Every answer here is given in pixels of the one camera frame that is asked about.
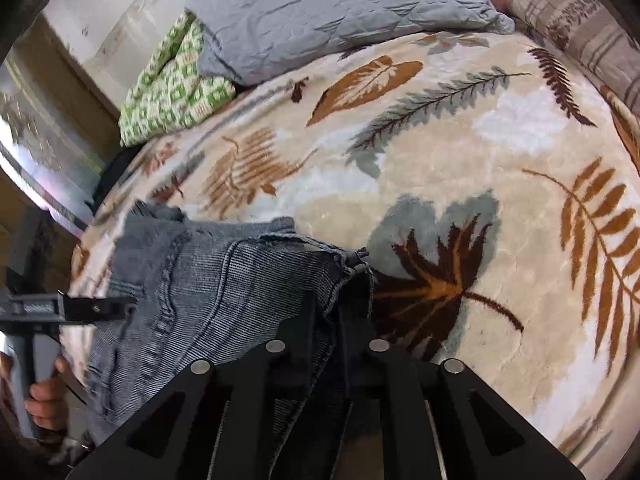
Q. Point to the dark cloth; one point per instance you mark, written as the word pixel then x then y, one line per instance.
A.
pixel 117 172

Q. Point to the green patterned quilt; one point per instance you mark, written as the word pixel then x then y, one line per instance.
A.
pixel 170 95

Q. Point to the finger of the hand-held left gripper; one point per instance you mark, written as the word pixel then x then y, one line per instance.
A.
pixel 97 308

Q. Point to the metal window frame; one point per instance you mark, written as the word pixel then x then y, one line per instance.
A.
pixel 45 150

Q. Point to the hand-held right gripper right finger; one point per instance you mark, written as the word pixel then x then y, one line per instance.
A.
pixel 361 356

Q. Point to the grey quilted pillow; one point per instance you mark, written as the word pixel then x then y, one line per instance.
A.
pixel 325 15

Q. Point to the blue denim pants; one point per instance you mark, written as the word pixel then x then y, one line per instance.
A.
pixel 215 285

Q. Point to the leaf print plush blanket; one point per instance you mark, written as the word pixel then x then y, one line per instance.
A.
pixel 450 170

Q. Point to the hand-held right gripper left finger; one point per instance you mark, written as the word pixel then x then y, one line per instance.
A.
pixel 295 342

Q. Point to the beige striped pillow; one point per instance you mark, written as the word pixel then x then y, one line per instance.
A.
pixel 580 25

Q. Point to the person's left hand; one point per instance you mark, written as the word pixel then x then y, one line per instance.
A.
pixel 47 400

